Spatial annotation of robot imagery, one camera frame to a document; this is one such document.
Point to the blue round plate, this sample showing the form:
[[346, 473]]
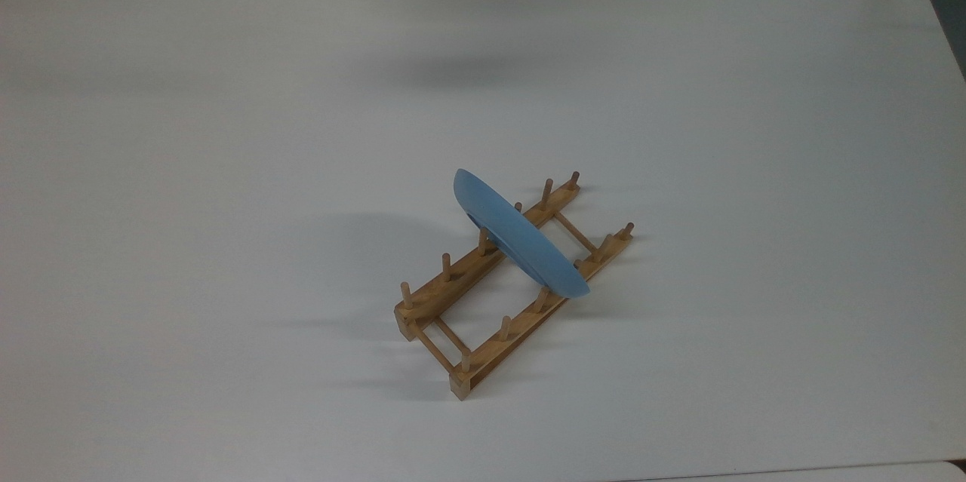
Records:
[[513, 233]]

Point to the wooden plate rack with pegs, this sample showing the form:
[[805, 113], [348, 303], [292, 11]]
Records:
[[483, 316]]

